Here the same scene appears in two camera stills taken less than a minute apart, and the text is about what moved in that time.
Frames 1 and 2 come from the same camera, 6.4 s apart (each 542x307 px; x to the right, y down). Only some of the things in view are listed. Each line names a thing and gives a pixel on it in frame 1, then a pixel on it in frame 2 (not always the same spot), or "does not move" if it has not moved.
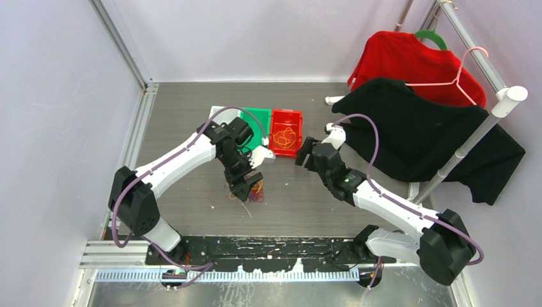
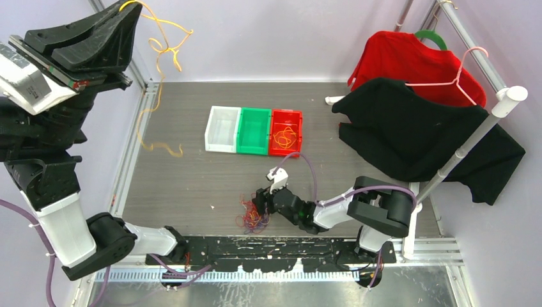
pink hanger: x=456 y=80 does not move
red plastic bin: x=286 y=132 does not move
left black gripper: x=242 y=191 to x=98 y=62
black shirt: x=418 y=138 does not move
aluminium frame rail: x=131 y=59 does not move
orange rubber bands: x=285 y=138 does not move
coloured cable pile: x=256 y=194 to x=251 y=220
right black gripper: x=301 y=154 to x=263 y=195
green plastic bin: x=260 y=126 does not move
